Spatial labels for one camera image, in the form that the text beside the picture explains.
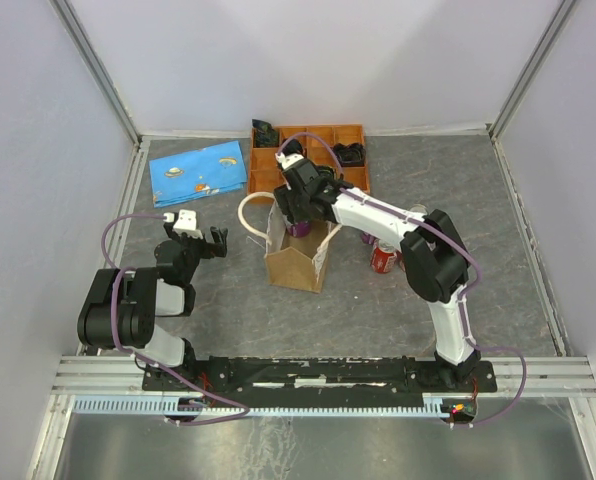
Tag purple can front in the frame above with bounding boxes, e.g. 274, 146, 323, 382
409, 204, 428, 215

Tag dark rolled tie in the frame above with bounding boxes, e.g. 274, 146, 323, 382
332, 142, 366, 167
252, 119, 280, 148
276, 139, 304, 163

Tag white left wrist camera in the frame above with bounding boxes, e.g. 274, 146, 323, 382
164, 209, 202, 238

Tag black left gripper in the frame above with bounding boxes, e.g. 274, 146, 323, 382
165, 223, 228, 284

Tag dark rolled tie top left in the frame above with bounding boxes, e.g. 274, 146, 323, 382
252, 119, 280, 148

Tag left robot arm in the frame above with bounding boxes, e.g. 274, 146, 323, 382
77, 225, 228, 390

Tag dark rolled tie middle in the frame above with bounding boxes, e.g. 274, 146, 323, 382
276, 139, 304, 163

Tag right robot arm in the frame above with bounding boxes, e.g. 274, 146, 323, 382
274, 153, 481, 391

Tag blue patterned folded cloth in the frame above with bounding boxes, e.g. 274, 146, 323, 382
149, 141, 247, 208

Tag orange wooden compartment tray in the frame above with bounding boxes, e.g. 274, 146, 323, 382
247, 124, 371, 194

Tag purple can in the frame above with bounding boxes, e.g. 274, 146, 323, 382
287, 221, 311, 238
409, 204, 428, 215
361, 232, 377, 246

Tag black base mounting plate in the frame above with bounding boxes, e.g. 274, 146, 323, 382
141, 354, 499, 406

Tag dark rolled tie right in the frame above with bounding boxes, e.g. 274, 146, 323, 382
332, 142, 366, 167

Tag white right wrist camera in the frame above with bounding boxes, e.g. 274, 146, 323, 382
275, 153, 305, 171

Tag light blue cable duct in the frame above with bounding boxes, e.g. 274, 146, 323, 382
72, 395, 451, 419

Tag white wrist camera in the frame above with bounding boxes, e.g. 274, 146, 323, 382
164, 209, 202, 238
275, 153, 305, 171

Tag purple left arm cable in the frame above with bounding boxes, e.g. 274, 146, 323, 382
101, 212, 252, 426

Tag red can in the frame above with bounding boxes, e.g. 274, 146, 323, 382
370, 239, 397, 274
396, 251, 406, 272

